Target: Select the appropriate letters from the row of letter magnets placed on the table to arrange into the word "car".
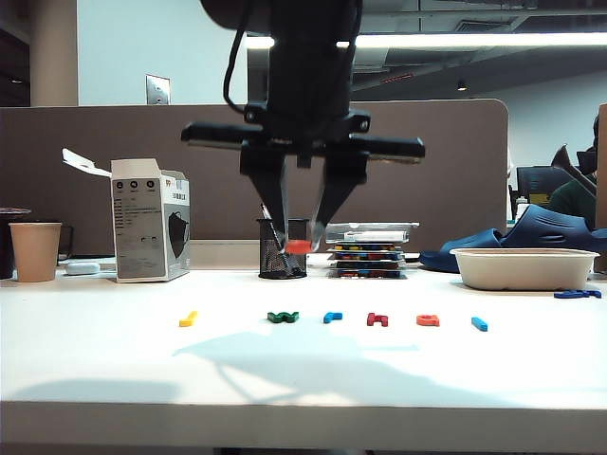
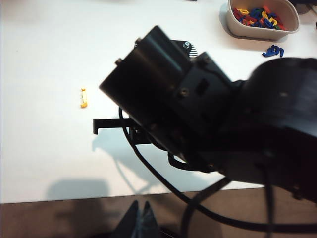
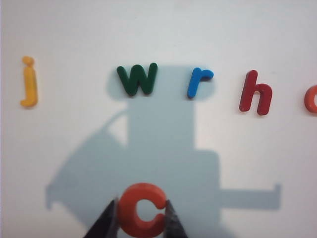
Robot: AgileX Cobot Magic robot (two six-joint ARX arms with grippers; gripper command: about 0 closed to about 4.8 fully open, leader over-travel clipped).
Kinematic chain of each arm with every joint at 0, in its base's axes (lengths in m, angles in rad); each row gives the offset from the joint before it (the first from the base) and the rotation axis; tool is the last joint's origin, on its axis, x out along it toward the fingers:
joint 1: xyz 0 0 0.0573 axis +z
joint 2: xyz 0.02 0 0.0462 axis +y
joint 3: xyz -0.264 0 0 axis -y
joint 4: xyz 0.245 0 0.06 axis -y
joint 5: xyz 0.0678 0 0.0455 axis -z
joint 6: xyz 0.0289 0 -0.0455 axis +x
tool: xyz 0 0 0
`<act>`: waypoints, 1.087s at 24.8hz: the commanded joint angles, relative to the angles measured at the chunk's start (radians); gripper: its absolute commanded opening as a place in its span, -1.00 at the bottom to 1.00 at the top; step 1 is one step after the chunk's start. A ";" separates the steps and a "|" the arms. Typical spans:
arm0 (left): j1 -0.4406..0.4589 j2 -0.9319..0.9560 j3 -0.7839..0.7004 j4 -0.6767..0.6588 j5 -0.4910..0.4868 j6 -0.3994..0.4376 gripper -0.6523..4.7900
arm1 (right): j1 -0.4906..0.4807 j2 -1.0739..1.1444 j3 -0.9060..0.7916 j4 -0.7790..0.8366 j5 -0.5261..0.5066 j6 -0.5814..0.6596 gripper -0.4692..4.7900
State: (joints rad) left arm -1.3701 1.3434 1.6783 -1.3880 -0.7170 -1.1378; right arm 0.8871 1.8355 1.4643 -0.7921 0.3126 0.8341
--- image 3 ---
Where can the blue letter r magnet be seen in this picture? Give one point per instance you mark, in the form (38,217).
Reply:
(194,85)

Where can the orange letter a magnet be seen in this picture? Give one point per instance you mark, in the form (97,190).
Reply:
(309,104)

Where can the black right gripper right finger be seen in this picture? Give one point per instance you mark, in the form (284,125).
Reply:
(174,228)

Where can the orange letter c magnet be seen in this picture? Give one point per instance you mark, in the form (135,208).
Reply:
(128,210)

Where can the red letter h magnet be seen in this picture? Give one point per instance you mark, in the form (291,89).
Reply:
(247,94)

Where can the green letter w magnet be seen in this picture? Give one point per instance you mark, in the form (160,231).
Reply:
(128,84)

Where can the yellow letter j magnet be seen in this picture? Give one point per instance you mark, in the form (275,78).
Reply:
(30,84)

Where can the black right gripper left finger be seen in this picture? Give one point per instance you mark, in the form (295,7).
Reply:
(105,228)

